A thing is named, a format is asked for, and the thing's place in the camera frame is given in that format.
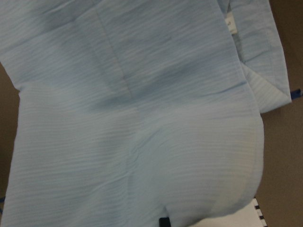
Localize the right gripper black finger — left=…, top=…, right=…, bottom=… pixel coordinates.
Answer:
left=159, top=217, right=170, bottom=227

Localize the light blue button shirt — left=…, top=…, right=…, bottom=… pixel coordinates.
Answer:
left=0, top=0, right=291, bottom=227

